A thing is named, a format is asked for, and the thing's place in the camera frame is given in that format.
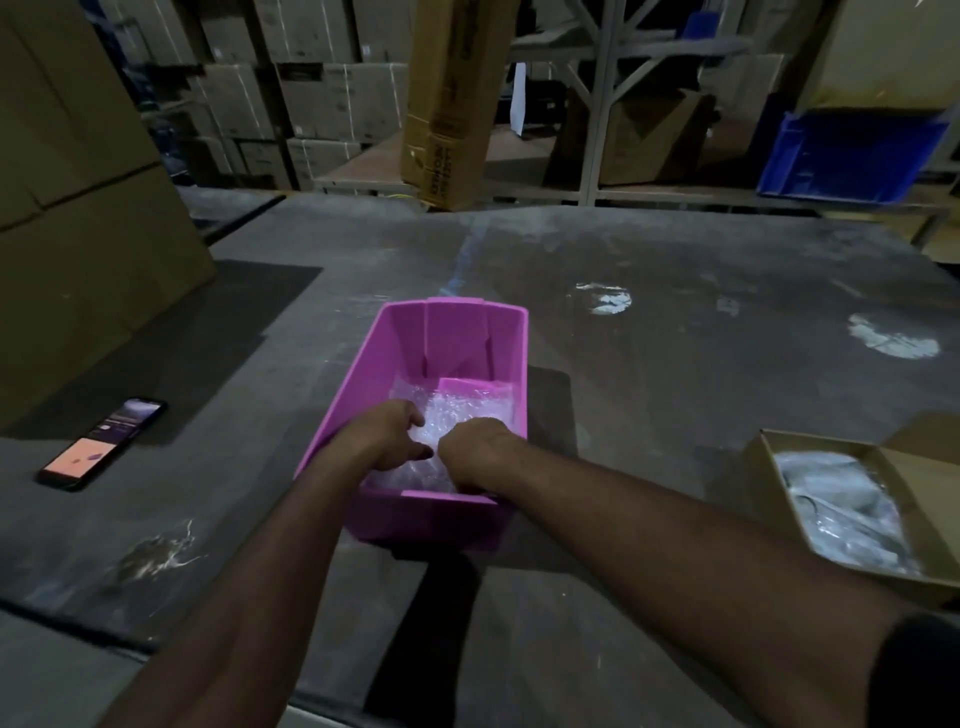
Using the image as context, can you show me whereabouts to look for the person's left hand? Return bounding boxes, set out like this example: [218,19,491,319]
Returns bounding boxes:
[337,399,435,475]

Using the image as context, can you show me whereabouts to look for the person's right hand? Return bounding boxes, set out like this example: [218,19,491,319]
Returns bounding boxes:
[437,417,528,496]

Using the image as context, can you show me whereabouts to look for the pile of bubble wrap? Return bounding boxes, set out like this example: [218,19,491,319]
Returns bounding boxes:
[367,377,517,495]

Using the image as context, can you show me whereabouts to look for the bubble items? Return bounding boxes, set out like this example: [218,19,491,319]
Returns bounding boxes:
[798,498,920,577]

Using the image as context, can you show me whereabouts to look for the small brown cardboard box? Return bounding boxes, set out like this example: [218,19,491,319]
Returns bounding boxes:
[742,412,960,609]

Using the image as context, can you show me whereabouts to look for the person's left forearm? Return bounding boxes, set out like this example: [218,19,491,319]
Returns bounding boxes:
[97,442,369,728]

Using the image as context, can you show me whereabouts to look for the person's right forearm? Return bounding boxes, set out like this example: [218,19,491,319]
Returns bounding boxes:
[494,442,916,728]

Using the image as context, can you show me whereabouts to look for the large brown cardboard carton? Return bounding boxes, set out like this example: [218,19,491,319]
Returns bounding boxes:
[0,164,219,433]
[0,0,163,230]

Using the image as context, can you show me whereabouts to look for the tall narrow cardboard carton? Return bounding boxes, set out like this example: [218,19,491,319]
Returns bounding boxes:
[399,0,521,213]

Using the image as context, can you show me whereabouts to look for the flattened printed cardboard sheet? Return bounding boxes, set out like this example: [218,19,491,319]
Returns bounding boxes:
[911,213,960,265]

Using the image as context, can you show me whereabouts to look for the flat cardboard sheet with tape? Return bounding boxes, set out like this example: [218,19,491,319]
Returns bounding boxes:
[794,0,960,114]

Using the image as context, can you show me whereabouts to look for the pink plastic bin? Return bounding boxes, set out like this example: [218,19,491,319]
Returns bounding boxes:
[293,297,530,553]

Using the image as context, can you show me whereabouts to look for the black smartphone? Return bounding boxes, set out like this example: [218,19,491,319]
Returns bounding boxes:
[35,397,169,493]

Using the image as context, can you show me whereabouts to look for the grey metal storage rack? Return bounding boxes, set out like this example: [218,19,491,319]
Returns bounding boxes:
[313,0,960,249]

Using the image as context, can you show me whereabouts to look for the white paper sheet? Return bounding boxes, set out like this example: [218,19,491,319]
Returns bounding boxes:
[509,62,528,138]

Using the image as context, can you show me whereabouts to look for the open brown carton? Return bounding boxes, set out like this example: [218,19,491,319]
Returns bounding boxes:
[599,88,708,187]

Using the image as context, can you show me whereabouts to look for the blue plastic crate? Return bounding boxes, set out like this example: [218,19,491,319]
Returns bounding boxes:
[757,110,952,205]

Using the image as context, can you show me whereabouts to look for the stack of strapped cartons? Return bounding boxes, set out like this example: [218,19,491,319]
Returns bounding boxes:
[82,0,414,193]

